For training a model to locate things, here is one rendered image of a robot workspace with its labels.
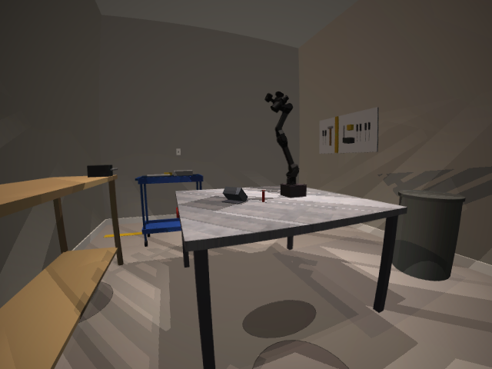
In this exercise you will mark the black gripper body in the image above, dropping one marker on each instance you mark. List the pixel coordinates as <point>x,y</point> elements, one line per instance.
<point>269,98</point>

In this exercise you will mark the dark grey sloped panel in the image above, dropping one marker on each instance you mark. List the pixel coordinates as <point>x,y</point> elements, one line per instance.
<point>234,195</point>

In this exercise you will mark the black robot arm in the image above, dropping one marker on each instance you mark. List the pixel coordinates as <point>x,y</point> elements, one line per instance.
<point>281,138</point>

